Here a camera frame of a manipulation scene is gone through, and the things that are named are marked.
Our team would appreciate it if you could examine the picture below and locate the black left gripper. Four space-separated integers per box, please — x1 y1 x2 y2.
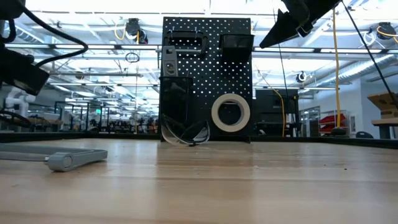
0 0 26 20

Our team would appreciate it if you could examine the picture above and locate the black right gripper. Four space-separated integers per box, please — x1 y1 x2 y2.
259 0 343 50

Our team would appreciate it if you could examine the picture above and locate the white tape roll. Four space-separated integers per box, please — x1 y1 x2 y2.
211 93 251 133

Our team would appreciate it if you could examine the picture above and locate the hacksaw silver frame black handle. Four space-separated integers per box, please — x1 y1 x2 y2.
0 143 109 172

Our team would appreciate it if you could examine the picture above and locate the short black pegboard bin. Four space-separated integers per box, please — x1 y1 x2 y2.
218 33 256 63

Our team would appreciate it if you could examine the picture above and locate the black metal pegboard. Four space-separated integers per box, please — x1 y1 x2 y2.
159 16 254 144

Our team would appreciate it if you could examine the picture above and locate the red storage bin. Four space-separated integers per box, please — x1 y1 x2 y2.
318 113 346 134

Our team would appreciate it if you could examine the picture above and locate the black round floor base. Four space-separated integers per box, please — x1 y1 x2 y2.
329 126 348 137

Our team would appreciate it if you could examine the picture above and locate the cardboard box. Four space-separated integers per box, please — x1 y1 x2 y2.
366 91 398 119

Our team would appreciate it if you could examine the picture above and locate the black hanging ceiling device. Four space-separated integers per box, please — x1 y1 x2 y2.
125 17 149 45

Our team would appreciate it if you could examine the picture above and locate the dark round chair back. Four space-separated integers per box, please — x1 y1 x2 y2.
354 131 375 140

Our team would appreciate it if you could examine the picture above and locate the tall black pegboard bin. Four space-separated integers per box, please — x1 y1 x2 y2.
159 75 195 140

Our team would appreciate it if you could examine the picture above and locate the thin black hanging cable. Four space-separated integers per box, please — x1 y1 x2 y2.
277 43 290 98

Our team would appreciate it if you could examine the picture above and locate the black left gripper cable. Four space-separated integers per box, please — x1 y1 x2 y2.
0 6 90 68

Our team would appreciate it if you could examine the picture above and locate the yellow hanging cable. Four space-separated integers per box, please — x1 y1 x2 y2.
331 6 342 129

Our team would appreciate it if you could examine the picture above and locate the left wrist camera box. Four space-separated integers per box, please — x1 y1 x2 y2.
0 46 51 96

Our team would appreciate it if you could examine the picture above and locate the black reel yellow cord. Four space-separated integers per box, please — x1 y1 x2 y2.
374 21 398 45

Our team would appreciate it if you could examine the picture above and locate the thin yellow cable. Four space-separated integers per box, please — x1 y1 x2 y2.
256 70 286 138

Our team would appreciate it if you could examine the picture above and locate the black curved hose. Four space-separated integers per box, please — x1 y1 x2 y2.
0 110 32 129

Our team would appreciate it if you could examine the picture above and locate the black hanging cable loop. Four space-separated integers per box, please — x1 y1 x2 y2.
124 52 141 64

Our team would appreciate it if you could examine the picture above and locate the black aluminium table frame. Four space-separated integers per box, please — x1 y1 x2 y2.
0 131 398 150

